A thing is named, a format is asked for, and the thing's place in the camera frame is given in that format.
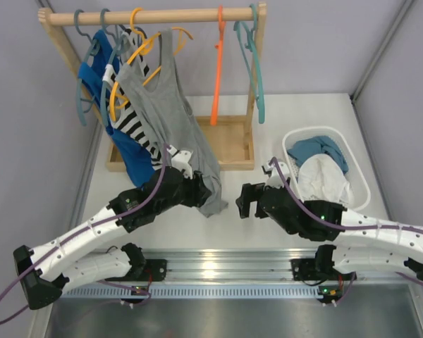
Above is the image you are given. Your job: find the orange plastic hanger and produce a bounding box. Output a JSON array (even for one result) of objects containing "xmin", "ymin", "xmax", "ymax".
[{"xmin": 210, "ymin": 5, "xmax": 226, "ymax": 126}]

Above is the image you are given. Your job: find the slotted cable duct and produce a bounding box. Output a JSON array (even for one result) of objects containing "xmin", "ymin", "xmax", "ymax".
[{"xmin": 63, "ymin": 284, "xmax": 341, "ymax": 299}]

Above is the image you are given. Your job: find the grey-blue hanger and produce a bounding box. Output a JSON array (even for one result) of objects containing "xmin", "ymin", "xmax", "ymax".
[
  {"xmin": 100, "ymin": 8, "xmax": 125, "ymax": 128},
  {"xmin": 74, "ymin": 9, "xmax": 100, "ymax": 126}
]

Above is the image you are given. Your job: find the yellow plastic hanger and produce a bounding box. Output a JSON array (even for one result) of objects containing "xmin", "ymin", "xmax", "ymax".
[{"xmin": 109, "ymin": 7, "xmax": 193, "ymax": 122}]

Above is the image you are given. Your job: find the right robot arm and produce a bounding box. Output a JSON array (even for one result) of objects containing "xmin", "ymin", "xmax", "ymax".
[{"xmin": 235, "ymin": 183, "xmax": 423, "ymax": 283}]

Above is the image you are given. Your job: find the teal hanger right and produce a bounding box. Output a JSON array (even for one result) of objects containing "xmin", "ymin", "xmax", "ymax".
[{"xmin": 233, "ymin": 4, "xmax": 266, "ymax": 125}]

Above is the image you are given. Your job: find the grey-blue hanger far left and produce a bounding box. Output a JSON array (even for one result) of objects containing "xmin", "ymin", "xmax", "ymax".
[{"xmin": 74, "ymin": 9, "xmax": 100, "ymax": 126}]

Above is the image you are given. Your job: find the white plastic laundry basket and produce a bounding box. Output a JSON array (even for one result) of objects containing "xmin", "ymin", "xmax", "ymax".
[{"xmin": 282, "ymin": 125, "xmax": 371, "ymax": 211}]

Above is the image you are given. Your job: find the blue tank top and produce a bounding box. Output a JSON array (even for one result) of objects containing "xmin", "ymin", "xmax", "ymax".
[{"xmin": 88, "ymin": 30, "xmax": 155, "ymax": 187}]

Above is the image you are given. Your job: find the teal blue garment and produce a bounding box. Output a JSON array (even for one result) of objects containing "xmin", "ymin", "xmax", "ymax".
[{"xmin": 287, "ymin": 136, "xmax": 349, "ymax": 174}]

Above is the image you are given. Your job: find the grey tank top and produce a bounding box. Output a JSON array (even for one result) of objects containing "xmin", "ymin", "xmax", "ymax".
[{"xmin": 116, "ymin": 30, "xmax": 228, "ymax": 217}]

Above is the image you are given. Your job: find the aluminium mounting rail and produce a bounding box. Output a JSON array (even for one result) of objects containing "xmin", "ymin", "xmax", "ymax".
[{"xmin": 142, "ymin": 249, "xmax": 316, "ymax": 284}]

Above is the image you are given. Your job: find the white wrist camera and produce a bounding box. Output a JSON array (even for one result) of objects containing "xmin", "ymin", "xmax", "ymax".
[
  {"xmin": 262, "ymin": 160, "xmax": 290, "ymax": 188},
  {"xmin": 167, "ymin": 145, "xmax": 193, "ymax": 180}
]

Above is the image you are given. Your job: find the black white striped top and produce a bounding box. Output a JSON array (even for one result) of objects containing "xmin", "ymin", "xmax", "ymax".
[{"xmin": 102, "ymin": 28, "xmax": 162, "ymax": 170}]

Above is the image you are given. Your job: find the white tank top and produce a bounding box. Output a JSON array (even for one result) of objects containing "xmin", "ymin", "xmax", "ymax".
[{"xmin": 298, "ymin": 154, "xmax": 353, "ymax": 206}]

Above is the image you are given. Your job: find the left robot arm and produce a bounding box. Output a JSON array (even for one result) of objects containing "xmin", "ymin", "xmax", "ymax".
[{"xmin": 13, "ymin": 166, "xmax": 212, "ymax": 310}]

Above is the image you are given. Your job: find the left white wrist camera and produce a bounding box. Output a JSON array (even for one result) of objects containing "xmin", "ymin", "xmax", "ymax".
[{"xmin": 167, "ymin": 145, "xmax": 193, "ymax": 180}]

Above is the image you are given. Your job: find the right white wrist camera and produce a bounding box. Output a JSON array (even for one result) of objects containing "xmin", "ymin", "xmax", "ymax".
[{"xmin": 262, "ymin": 160, "xmax": 290, "ymax": 188}]

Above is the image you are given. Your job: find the wooden clothes rack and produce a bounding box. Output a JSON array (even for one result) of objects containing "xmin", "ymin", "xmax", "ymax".
[{"xmin": 37, "ymin": 2, "xmax": 266, "ymax": 171}]

